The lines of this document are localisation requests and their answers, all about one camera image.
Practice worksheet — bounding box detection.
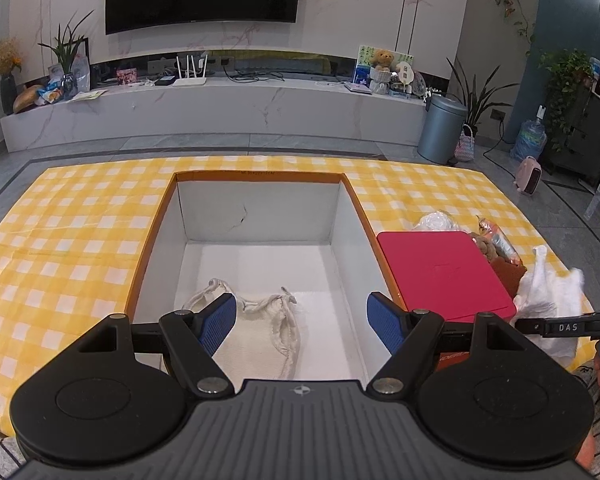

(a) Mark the white drawstring cloth pouch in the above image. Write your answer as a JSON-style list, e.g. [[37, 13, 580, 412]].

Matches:
[[174, 278, 301, 389]]

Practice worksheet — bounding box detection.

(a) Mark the white crinkled plastic bag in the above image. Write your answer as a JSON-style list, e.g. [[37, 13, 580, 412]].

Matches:
[[510, 245, 584, 368]]

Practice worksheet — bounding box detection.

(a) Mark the red box lid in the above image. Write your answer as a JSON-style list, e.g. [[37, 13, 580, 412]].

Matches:
[[377, 231, 517, 322]]

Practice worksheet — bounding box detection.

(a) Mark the orange cardboard storage box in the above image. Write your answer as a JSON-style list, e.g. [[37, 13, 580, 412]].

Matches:
[[129, 172, 396, 382]]

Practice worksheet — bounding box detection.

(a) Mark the brown plush toy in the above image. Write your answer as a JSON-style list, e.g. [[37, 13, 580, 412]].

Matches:
[[469, 232, 498, 262]]

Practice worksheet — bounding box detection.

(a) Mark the gold foil snack packet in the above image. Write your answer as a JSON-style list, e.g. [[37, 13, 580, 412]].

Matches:
[[477, 218, 522, 266]]

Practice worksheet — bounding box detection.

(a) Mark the pink small heater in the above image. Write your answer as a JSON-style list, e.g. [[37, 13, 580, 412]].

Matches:
[[514, 156, 542, 195]]

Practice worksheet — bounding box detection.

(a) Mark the yellow white checkered blanket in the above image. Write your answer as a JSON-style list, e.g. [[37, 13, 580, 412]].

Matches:
[[0, 154, 596, 438]]

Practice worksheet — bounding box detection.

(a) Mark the pink woven handbag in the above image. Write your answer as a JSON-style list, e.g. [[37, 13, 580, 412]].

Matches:
[[454, 124, 476, 162]]

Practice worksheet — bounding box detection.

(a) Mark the grey blue trash bin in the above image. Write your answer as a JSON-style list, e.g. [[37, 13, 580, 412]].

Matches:
[[417, 94, 467, 165]]

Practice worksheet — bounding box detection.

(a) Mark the blue water jug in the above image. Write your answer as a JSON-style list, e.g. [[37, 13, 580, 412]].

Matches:
[[509, 105, 547, 162]]

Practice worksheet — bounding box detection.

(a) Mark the green potted plant by bin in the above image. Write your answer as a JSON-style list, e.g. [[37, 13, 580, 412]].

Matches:
[[446, 60, 518, 136]]

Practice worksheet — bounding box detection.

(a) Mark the marble tv console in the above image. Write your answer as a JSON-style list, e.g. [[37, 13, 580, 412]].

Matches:
[[1, 77, 426, 152]]

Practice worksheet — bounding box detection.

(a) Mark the white wifi router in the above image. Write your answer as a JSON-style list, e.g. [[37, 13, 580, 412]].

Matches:
[[174, 51, 208, 87]]

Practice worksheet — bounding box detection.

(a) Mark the teddy bear on console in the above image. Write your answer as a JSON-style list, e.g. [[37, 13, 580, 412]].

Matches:
[[370, 49, 394, 72]]

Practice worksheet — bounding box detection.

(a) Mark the green plant in vase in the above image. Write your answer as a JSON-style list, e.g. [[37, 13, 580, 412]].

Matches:
[[38, 10, 93, 100]]

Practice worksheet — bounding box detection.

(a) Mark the dried flowers dark vase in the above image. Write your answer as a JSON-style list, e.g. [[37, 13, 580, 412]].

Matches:
[[0, 38, 22, 115]]

